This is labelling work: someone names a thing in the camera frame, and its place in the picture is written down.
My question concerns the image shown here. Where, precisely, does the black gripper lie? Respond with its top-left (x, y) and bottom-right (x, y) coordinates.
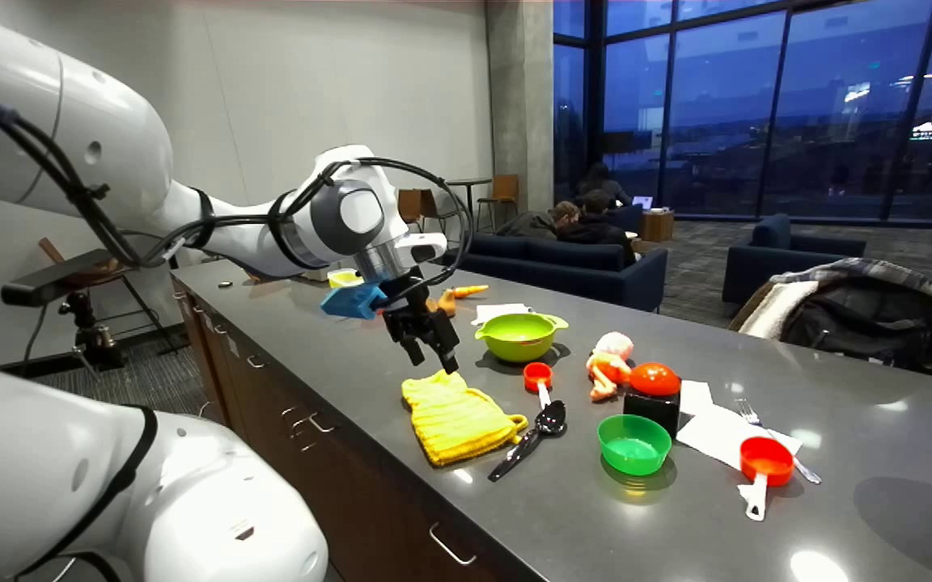
top-left (377, 277), bottom-right (459, 371)

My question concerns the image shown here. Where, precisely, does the yellow knitted cloth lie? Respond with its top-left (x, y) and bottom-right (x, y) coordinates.
top-left (401, 371), bottom-right (529, 466)

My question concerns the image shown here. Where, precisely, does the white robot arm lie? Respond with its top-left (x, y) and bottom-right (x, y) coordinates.
top-left (0, 25), bottom-right (468, 364)

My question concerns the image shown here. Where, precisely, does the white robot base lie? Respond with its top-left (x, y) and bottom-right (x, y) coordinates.
top-left (0, 371), bottom-right (325, 582)

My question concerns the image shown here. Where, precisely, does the orange carrot toy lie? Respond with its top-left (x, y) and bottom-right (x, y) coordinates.
top-left (426, 284), bottom-right (489, 314)

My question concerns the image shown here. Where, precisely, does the white folded paper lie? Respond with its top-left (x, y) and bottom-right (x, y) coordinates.
top-left (473, 303), bottom-right (528, 327)

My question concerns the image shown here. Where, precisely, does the lime green bowl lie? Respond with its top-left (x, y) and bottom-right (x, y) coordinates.
top-left (475, 309), bottom-right (566, 362)

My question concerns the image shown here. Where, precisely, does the small orange measuring cup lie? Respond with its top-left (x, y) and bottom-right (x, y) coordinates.
top-left (522, 362), bottom-right (554, 406)

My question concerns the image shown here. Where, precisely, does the black plastic spoon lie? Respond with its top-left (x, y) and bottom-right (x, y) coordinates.
top-left (489, 402), bottom-right (566, 481)

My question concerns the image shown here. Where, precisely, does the orange white plush toy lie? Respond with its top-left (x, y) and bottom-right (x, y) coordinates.
top-left (586, 329), bottom-right (633, 402)

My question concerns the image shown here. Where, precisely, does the wooden drawer cabinet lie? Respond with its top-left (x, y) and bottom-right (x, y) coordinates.
top-left (173, 284), bottom-right (529, 582)

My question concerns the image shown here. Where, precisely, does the dark blue sofa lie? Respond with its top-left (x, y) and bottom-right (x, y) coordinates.
top-left (461, 237), bottom-right (665, 309)

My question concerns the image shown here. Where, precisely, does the small green bowl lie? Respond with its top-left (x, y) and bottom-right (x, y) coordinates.
top-left (596, 413), bottom-right (672, 478)

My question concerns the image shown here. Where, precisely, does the black jar orange lid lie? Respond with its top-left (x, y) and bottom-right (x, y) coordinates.
top-left (625, 362), bottom-right (682, 433)

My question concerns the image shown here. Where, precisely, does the white paper napkin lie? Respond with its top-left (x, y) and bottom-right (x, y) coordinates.
top-left (676, 381), bottom-right (801, 469)

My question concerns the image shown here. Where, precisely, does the dark blue armchair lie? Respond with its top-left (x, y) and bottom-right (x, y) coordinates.
top-left (722, 212), bottom-right (868, 303)

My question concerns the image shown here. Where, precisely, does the jacket and backpack pile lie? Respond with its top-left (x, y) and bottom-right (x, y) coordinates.
top-left (733, 258), bottom-right (932, 376)

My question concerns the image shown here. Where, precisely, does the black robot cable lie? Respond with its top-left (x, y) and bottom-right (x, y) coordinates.
top-left (0, 70), bottom-right (475, 292)

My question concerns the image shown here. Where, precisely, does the black camera on tripod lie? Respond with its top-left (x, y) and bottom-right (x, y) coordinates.
top-left (0, 237), bottom-right (126, 371)

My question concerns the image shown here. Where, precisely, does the orange measuring cup white handle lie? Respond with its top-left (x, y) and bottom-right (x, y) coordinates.
top-left (737, 438), bottom-right (794, 522)

